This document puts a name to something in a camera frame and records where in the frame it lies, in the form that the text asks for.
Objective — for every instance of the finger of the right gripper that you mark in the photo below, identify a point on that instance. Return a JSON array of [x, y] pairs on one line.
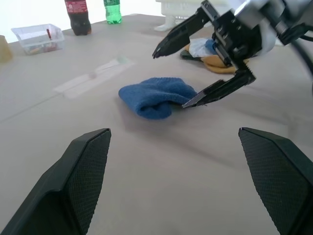
[[178, 36], [220, 90]]

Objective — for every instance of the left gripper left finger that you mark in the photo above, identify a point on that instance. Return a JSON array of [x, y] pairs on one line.
[[61, 191]]

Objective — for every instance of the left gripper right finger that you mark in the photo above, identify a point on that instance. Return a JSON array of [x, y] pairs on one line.
[[281, 183]]

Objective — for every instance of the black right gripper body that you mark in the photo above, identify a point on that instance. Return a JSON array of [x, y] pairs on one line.
[[230, 36]]

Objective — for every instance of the blue sock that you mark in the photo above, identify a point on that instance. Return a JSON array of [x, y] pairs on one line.
[[156, 95]]

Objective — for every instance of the dark green sock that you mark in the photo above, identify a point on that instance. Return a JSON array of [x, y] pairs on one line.
[[188, 55]]

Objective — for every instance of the light grey sock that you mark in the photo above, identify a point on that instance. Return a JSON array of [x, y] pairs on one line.
[[198, 49]]

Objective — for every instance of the yellow sock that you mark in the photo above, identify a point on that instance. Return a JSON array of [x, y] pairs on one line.
[[217, 66]]

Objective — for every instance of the white plastic basket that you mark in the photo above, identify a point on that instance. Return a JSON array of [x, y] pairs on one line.
[[171, 9]]

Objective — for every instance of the green plastic bottle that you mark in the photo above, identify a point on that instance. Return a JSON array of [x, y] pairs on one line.
[[112, 12]]

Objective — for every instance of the cola bottle red cap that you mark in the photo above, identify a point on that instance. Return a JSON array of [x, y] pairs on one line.
[[78, 19]]

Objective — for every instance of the clear plastic container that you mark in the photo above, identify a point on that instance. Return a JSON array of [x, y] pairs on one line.
[[36, 36]]

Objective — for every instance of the clear packing tape roll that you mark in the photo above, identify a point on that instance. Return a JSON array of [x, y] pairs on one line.
[[5, 49]]

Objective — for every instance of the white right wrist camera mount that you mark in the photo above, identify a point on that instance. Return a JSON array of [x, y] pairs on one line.
[[269, 39]]

